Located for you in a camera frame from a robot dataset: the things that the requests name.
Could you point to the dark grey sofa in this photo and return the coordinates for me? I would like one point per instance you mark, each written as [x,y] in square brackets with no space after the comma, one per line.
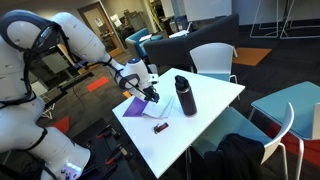
[175,51]

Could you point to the white chair with jacket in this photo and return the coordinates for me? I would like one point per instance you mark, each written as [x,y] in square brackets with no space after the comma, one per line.
[232,121]

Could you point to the white chair near robot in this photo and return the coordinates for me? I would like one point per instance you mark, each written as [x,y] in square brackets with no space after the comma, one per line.
[214,60]

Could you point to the whiteboard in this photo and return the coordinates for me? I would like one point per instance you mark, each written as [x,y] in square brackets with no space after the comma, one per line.
[197,10]

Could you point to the black jacket on chair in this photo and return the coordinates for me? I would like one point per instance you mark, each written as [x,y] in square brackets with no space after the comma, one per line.
[234,158]

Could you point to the dark maroon water bottle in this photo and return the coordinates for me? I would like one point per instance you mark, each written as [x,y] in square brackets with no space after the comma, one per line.
[185,95]

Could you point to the teal side table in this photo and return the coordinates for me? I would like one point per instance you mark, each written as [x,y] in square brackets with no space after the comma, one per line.
[304,98]

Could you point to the teal armchair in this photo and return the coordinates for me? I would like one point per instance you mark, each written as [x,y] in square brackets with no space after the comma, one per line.
[136,41]

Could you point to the wooden door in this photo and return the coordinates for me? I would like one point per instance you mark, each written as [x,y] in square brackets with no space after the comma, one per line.
[97,20]

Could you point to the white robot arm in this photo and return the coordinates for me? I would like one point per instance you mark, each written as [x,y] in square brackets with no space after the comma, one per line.
[25,37]

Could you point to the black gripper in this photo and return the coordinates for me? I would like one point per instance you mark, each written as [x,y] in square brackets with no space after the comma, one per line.
[150,92]

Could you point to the black red clamp stand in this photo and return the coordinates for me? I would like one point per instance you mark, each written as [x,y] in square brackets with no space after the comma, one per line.
[106,161]

